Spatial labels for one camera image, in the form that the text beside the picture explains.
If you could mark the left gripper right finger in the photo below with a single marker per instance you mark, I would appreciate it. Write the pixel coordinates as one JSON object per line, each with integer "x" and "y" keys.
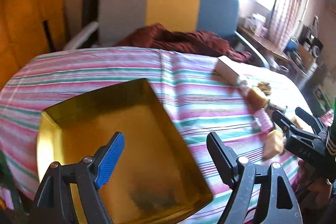
{"x": 276, "y": 202}

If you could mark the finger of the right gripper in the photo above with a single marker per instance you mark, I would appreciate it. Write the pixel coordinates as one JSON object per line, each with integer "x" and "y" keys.
{"x": 315, "y": 123}
{"x": 292, "y": 131}

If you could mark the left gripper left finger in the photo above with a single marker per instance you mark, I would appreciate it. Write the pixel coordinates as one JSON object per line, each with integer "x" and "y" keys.
{"x": 53, "y": 202}

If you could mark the pink tissue pack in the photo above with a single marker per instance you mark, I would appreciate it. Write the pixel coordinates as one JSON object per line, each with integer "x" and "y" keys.
{"x": 263, "y": 120}

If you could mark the yellow sponge block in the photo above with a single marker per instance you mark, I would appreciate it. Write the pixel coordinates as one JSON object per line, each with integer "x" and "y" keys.
{"x": 273, "y": 145}
{"x": 257, "y": 98}

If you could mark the yellow plush toy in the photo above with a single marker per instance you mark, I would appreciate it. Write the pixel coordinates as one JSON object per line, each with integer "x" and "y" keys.
{"x": 265, "y": 87}

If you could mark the person right hand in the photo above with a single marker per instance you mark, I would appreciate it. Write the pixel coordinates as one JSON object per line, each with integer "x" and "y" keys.
{"x": 320, "y": 186}

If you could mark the blue bag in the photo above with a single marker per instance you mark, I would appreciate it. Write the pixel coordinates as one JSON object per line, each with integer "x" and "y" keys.
{"x": 292, "y": 44}

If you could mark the wooden desk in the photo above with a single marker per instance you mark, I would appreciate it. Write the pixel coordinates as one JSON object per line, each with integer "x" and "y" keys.
{"x": 263, "y": 43}

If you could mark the striped pink green bedsheet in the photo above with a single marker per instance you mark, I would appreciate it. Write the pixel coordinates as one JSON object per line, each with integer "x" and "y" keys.
{"x": 196, "y": 98}

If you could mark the gold cardboard tray box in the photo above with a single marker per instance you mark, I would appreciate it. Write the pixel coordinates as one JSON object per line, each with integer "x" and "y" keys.
{"x": 156, "y": 179}

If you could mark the white boxes on desk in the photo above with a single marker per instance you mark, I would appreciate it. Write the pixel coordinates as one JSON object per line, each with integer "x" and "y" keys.
{"x": 256, "y": 24}

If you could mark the pink checked curtain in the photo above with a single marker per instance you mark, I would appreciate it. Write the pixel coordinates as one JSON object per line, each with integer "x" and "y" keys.
{"x": 282, "y": 22}

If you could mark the maroon crumpled blanket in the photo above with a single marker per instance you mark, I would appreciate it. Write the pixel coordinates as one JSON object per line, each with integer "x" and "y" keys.
{"x": 204, "y": 43}

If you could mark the orange wooden wardrobe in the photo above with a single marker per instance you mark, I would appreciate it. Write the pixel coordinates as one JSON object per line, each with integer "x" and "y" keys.
{"x": 29, "y": 28}

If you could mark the grey yellow blue headboard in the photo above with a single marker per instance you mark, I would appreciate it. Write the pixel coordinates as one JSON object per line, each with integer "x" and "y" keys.
{"x": 119, "y": 18}

